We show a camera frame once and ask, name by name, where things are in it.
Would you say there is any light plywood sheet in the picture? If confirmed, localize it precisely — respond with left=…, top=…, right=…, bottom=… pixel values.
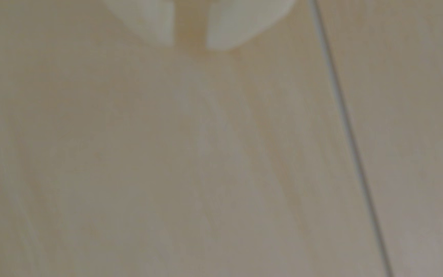
left=0, top=0, right=391, bottom=277
left=316, top=0, right=443, bottom=277

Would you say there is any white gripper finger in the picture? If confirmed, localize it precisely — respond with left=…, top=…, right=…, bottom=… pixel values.
left=102, top=0, right=176, bottom=47
left=205, top=0, right=296, bottom=51

